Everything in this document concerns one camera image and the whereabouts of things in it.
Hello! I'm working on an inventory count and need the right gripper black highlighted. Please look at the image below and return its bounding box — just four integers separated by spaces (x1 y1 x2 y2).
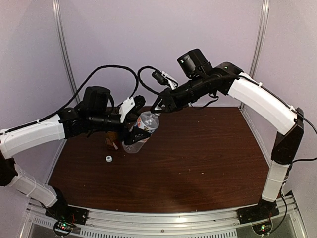
151 73 210 113

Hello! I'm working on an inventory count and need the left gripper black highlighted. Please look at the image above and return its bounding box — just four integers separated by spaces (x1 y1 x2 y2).
89 111 151 145

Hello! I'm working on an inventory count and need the clear water bottle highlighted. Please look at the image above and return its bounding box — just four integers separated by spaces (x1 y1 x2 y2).
122 111 160 154

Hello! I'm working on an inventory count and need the white bottle cap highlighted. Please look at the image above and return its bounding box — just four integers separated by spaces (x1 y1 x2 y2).
105 155 113 163

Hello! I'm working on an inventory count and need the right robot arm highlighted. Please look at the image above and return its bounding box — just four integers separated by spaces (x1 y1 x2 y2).
151 49 304 219

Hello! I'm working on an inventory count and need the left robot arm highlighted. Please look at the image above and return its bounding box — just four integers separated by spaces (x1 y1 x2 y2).
0 86 151 220

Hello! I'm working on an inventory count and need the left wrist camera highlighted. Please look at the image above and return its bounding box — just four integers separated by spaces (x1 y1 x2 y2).
118 95 146 123

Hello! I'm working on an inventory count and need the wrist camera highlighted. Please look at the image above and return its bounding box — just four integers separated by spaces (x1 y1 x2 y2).
118 95 146 123
152 70 179 90

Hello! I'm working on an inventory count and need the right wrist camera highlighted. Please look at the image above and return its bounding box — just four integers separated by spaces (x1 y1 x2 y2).
152 70 179 90

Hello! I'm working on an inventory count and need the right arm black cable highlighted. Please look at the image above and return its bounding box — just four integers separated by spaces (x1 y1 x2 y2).
137 66 238 110

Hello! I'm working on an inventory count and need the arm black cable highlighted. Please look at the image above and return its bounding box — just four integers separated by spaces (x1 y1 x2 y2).
0 65 141 136
137 66 238 110

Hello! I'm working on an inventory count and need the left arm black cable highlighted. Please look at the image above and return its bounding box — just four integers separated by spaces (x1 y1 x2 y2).
0 65 141 136

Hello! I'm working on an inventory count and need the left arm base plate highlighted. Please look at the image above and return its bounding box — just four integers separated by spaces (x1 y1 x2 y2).
45 206 89 237

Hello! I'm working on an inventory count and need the front aluminium rail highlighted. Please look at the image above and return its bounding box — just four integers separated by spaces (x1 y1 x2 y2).
18 195 308 238

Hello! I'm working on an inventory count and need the right aluminium corner post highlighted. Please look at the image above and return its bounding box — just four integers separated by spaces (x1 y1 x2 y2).
250 0 270 77

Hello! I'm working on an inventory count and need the aluminium corner post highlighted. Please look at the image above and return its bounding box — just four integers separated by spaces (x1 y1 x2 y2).
250 0 270 77
52 0 77 95

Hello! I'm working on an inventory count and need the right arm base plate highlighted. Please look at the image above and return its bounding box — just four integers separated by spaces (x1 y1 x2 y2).
237 205 279 236

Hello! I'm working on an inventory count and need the left aluminium corner post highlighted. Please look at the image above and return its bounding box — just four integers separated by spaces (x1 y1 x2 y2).
52 0 77 95

